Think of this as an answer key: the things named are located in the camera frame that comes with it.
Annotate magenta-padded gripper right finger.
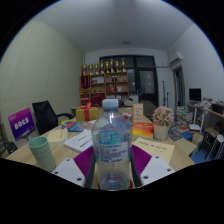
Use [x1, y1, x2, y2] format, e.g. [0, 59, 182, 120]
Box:
[129, 144, 176, 188]

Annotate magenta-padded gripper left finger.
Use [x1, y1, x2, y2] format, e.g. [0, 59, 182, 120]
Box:
[51, 145, 96, 188]

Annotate clear plastic water bottle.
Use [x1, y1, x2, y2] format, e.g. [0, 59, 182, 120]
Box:
[91, 98, 134, 192]

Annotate large yellow envelope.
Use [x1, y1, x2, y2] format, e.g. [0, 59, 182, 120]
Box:
[132, 136, 176, 164]

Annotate orange red book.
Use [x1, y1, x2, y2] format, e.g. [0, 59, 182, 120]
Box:
[131, 121, 155, 139]

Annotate small yellow envelope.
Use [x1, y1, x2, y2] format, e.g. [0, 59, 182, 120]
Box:
[46, 127, 69, 144]

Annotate blue printed book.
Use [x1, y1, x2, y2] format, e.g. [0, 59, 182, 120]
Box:
[60, 120, 88, 133]

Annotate pale green cup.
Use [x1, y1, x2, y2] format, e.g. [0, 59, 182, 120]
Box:
[27, 136, 57, 173]

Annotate small light wooden side table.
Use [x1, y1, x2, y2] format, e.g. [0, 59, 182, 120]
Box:
[174, 137, 195, 157]

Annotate pink flat box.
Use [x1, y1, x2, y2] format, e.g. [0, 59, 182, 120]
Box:
[121, 112, 133, 121]

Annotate yellow gift box red ribbon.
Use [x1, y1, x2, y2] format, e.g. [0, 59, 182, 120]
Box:
[75, 101, 100, 123]

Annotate upright wooden card stand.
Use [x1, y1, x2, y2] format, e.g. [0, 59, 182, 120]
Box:
[131, 102, 145, 124]

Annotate pink flowers in white pot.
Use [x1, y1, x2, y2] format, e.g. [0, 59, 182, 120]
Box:
[152, 105, 176, 141]

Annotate grey armchair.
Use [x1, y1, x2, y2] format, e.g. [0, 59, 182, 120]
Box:
[142, 99, 158, 118]

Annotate pile of books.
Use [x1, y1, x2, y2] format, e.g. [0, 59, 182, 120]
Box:
[168, 105, 194, 141]

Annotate black office chair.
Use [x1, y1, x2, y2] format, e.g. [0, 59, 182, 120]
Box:
[31, 100, 75, 136]

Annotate purple sign board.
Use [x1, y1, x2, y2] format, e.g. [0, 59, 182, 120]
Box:
[7, 107, 36, 142]

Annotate wooden shelf unit with trophies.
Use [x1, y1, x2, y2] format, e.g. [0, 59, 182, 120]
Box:
[79, 57, 130, 107]

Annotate white round stool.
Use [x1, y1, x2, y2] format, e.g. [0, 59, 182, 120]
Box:
[213, 133, 224, 160]

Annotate long wooden side desk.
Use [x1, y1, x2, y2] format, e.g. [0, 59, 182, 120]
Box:
[186, 101, 224, 158]

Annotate black computer monitor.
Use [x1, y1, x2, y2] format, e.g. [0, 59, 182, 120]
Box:
[188, 87, 203, 103]

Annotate white air conditioner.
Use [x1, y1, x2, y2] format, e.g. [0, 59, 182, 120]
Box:
[168, 51, 184, 66]

